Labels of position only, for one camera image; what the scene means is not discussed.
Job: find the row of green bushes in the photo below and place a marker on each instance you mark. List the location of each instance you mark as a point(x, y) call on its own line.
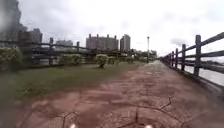
point(101, 59)

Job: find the wide brown building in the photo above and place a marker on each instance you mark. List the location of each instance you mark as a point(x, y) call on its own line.
point(101, 43)

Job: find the narrow grey tower building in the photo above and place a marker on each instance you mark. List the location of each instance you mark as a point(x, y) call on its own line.
point(125, 42)

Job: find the reddish cracked paved path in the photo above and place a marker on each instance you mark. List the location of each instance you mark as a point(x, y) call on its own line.
point(140, 93)

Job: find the low pale building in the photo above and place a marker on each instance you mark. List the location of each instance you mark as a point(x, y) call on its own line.
point(64, 43)

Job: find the green grass strip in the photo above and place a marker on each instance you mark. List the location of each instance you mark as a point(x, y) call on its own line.
point(56, 78)

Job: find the grey water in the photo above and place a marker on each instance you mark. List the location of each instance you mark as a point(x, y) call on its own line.
point(210, 75)

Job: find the tall grey building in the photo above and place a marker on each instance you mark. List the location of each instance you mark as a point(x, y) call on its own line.
point(11, 23)

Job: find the lamp post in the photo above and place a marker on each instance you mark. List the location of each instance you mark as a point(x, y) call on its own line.
point(148, 48)

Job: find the dark wooden rail fence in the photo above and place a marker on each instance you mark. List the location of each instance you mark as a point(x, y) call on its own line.
point(198, 55)
point(50, 50)

